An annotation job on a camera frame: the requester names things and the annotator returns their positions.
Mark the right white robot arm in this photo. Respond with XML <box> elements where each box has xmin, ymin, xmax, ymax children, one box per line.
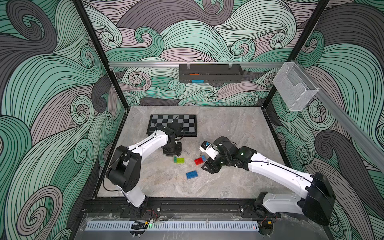
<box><xmin>200</xmin><ymin>136</ymin><xmax>336</xmax><ymax>226</ymax></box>

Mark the clear plastic wall holder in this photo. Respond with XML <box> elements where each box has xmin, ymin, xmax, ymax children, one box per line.
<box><xmin>273</xmin><ymin>62</ymin><xmax>319</xmax><ymax>112</ymax></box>

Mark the white perforated cable duct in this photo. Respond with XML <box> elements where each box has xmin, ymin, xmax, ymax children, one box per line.
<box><xmin>85</xmin><ymin>220</ymin><xmax>259</xmax><ymax>232</ymax></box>

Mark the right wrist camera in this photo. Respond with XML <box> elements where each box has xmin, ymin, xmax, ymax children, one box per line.
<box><xmin>200</xmin><ymin>141</ymin><xmax>219</xmax><ymax>160</ymax></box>

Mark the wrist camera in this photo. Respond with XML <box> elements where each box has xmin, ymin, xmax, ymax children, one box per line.
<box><xmin>169</xmin><ymin>121</ymin><xmax>183</xmax><ymax>138</ymax></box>
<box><xmin>200</xmin><ymin>141</ymin><xmax>219</xmax><ymax>160</ymax></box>

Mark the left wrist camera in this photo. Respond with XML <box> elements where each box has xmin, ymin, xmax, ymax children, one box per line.
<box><xmin>169</xmin><ymin>121</ymin><xmax>183</xmax><ymax>138</ymax></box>

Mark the red lego brick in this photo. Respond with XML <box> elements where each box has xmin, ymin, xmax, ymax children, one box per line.
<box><xmin>194</xmin><ymin>158</ymin><xmax>204</xmax><ymax>166</ymax></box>

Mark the aluminium wall rail right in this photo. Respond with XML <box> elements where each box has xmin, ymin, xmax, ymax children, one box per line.
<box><xmin>291</xmin><ymin>60</ymin><xmax>384</xmax><ymax>172</ymax></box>

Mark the black grey chessboard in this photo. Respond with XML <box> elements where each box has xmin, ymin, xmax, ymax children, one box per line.
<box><xmin>147</xmin><ymin>114</ymin><xmax>198</xmax><ymax>137</ymax></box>

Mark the lime green lego brick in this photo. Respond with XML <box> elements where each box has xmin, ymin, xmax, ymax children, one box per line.
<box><xmin>176</xmin><ymin>158</ymin><xmax>185</xmax><ymax>164</ymax></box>

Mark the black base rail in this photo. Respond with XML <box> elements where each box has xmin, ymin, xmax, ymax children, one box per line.
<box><xmin>80</xmin><ymin>196</ymin><xmax>319</xmax><ymax>220</ymax></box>

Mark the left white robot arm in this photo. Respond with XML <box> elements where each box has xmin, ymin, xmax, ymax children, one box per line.
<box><xmin>106</xmin><ymin>123</ymin><xmax>182</xmax><ymax>209</ymax></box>

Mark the aluminium wall rail back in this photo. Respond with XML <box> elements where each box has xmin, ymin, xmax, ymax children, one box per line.
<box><xmin>109</xmin><ymin>61</ymin><xmax>284</xmax><ymax>68</ymax></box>

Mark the dark blue lego brick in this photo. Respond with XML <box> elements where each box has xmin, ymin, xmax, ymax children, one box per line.
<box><xmin>186</xmin><ymin>171</ymin><xmax>198</xmax><ymax>180</ymax></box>

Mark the aluminium wall rail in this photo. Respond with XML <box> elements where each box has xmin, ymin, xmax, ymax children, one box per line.
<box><xmin>291</xmin><ymin>60</ymin><xmax>384</xmax><ymax>172</ymax></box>
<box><xmin>109</xmin><ymin>61</ymin><xmax>284</xmax><ymax>68</ymax></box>

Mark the black wall shelf tray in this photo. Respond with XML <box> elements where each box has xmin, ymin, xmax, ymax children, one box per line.
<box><xmin>179</xmin><ymin>65</ymin><xmax>244</xmax><ymax>85</ymax></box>

